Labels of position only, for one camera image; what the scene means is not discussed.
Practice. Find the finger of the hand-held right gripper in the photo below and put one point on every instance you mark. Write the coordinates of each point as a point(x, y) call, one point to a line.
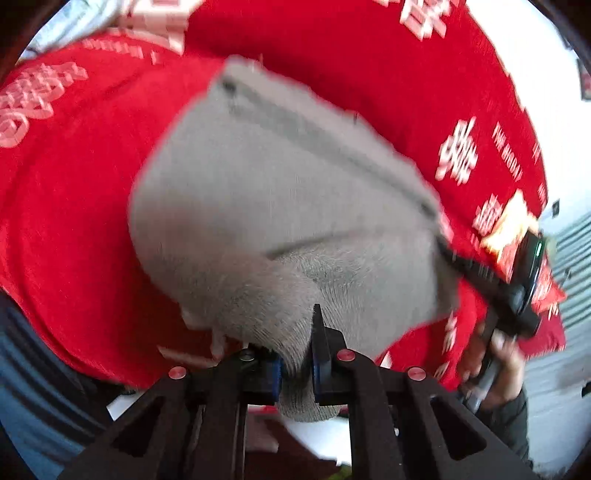
point(466, 265)

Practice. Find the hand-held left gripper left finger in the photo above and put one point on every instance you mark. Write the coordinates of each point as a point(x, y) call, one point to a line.
point(272, 376)

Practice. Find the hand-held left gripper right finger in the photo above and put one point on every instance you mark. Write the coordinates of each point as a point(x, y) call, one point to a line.
point(318, 364)

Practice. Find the grey knit sweater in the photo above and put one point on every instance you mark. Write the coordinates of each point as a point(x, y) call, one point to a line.
point(277, 207)

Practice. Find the person's right forearm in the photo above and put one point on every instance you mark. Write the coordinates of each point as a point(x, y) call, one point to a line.
point(508, 424)

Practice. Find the person's right hand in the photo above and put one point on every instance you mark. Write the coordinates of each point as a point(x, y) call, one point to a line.
point(505, 369)

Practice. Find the crinkled snack packet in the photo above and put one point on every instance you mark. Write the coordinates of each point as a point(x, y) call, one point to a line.
point(505, 235)

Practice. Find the grey ribbed panel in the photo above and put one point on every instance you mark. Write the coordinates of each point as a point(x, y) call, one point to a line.
point(572, 272)

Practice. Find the person's blue jeans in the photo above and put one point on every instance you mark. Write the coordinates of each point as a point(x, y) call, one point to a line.
point(32, 397)

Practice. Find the red printed blanket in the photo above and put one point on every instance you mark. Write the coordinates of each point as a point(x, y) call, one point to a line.
point(74, 221)

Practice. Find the pale patterned cloth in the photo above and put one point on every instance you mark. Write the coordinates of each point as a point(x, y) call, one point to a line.
point(69, 23)

